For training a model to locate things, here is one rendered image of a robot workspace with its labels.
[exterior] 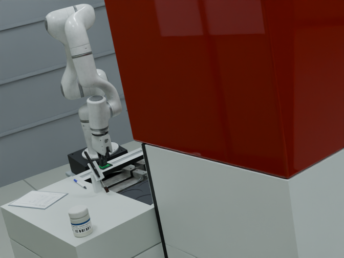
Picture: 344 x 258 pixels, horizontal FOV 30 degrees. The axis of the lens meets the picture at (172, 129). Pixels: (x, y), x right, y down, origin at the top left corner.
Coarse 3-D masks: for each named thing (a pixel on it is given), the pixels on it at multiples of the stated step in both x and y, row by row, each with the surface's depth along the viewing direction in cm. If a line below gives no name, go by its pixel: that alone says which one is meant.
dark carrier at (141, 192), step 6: (138, 186) 279; (144, 186) 278; (120, 192) 276; (126, 192) 275; (132, 192) 274; (138, 192) 273; (144, 192) 271; (150, 192) 270; (132, 198) 268; (138, 198) 267; (144, 198) 266; (150, 198) 264; (150, 204) 258
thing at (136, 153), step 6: (138, 150) 306; (120, 156) 302; (126, 156) 301; (132, 156) 299; (138, 156) 298; (108, 162) 297; (114, 162) 297; (120, 162) 294; (108, 168) 290; (78, 174) 290; (84, 174) 288
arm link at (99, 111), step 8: (96, 96) 279; (88, 104) 276; (96, 104) 275; (104, 104) 277; (88, 112) 279; (96, 112) 276; (104, 112) 278; (96, 120) 278; (104, 120) 280; (96, 128) 280
